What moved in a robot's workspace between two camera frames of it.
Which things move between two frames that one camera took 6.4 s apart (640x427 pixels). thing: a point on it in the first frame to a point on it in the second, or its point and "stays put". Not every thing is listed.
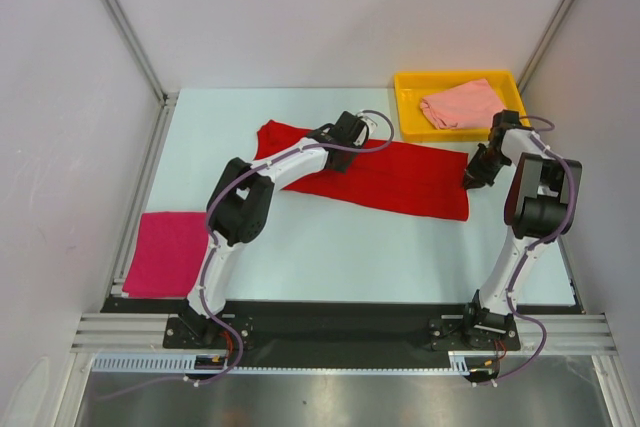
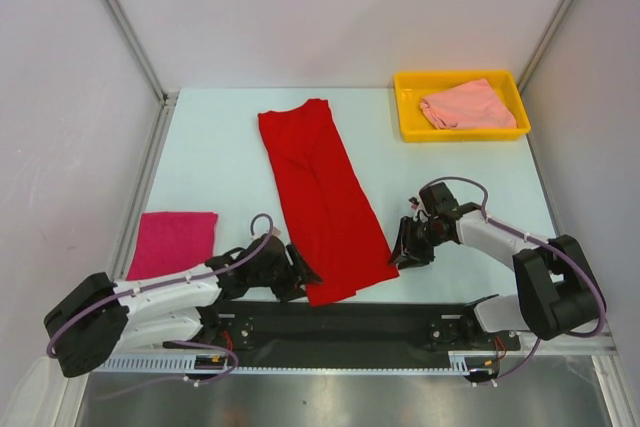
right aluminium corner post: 558,16 stays put
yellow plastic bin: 412,86 stays put
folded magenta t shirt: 171,254 stays put
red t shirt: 385,175 to 328,216
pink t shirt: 471,105 stays put
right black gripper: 475,176 to 405,243
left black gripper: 342,168 to 297,273
